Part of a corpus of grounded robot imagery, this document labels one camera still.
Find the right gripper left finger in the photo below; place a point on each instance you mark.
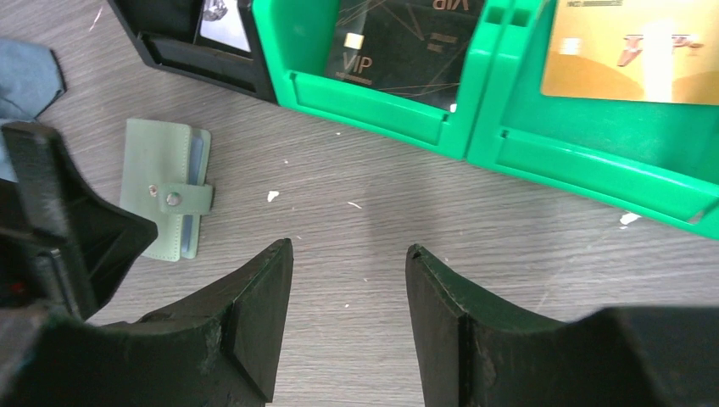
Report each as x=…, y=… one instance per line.
x=219, y=346

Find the green bin with gold card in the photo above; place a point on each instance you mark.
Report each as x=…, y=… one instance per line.
x=658, y=160

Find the blue grey cloth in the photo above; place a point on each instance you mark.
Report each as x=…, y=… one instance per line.
x=31, y=80

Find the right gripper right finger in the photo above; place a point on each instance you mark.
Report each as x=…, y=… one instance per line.
x=475, y=348

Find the black plastic bin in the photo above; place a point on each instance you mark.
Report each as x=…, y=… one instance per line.
x=163, y=33

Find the green bin with black card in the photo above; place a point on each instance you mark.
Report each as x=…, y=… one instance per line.
x=296, y=37

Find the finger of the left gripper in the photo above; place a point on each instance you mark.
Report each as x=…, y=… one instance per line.
x=61, y=244

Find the white patterned cards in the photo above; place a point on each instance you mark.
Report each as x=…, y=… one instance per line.
x=220, y=26

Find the black VIP card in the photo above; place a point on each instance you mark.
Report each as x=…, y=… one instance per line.
x=410, y=49

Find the gold VIP card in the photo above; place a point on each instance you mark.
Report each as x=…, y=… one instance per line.
x=648, y=51

